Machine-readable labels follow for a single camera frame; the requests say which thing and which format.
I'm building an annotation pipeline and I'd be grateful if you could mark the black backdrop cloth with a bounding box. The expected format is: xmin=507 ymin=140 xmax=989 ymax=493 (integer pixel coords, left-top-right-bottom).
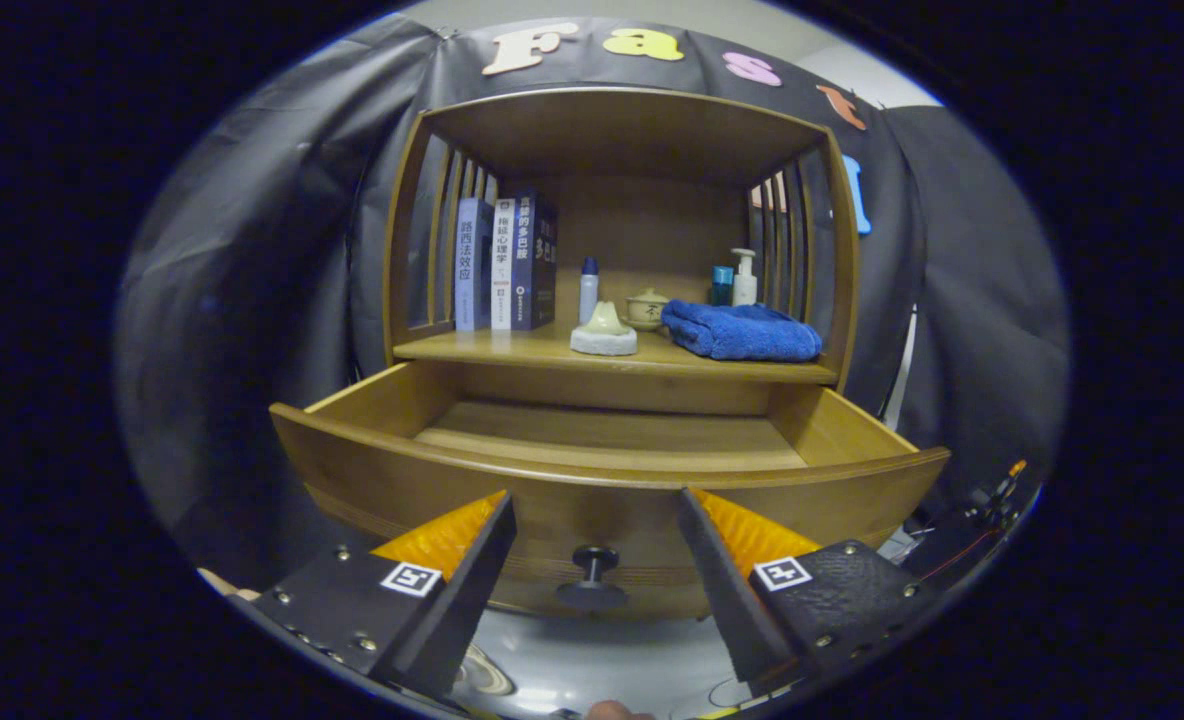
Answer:
xmin=112 ymin=15 xmax=1071 ymax=601

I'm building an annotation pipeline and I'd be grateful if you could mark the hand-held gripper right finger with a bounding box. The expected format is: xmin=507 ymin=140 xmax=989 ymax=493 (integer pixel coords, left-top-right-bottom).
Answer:
xmin=676 ymin=487 xmax=943 ymax=701

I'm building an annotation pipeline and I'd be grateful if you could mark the white book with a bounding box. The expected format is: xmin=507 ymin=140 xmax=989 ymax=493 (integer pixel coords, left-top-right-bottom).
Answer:
xmin=490 ymin=197 xmax=518 ymax=331

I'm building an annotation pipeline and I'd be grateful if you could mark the orange tipped tool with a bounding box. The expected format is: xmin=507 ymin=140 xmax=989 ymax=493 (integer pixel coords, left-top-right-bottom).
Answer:
xmin=952 ymin=458 xmax=1029 ymax=531

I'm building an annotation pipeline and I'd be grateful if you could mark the wooden cabinet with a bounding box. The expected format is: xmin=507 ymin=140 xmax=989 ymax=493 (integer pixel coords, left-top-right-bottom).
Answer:
xmin=382 ymin=85 xmax=863 ymax=393

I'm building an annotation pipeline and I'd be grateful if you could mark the light blue book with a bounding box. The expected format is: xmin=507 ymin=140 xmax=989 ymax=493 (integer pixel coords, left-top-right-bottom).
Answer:
xmin=454 ymin=197 xmax=495 ymax=332

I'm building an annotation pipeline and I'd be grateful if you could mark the pale green ceramic ornament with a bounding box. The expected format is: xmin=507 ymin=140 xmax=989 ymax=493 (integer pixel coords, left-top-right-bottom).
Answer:
xmin=569 ymin=301 xmax=639 ymax=357

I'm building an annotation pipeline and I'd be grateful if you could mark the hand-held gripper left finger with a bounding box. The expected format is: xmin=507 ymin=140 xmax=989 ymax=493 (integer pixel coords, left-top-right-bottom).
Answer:
xmin=250 ymin=490 xmax=518 ymax=699

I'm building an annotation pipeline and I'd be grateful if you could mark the black drawer knob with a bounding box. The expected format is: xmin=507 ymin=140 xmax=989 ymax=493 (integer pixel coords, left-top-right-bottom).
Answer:
xmin=555 ymin=545 xmax=629 ymax=613

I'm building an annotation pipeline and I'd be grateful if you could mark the folded blue towel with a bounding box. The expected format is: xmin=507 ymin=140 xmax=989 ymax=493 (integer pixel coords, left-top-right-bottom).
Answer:
xmin=661 ymin=300 xmax=824 ymax=362

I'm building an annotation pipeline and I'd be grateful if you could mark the dark blue book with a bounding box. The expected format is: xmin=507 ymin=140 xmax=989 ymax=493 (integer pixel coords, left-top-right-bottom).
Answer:
xmin=510 ymin=190 xmax=559 ymax=331

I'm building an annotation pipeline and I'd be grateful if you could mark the wooden drawer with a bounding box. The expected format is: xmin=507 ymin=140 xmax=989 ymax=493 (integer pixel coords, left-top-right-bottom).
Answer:
xmin=269 ymin=360 xmax=951 ymax=621

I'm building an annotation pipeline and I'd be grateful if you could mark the lidded ceramic teacup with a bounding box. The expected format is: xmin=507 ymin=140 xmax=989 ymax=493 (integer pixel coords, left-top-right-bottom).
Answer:
xmin=625 ymin=288 xmax=670 ymax=332

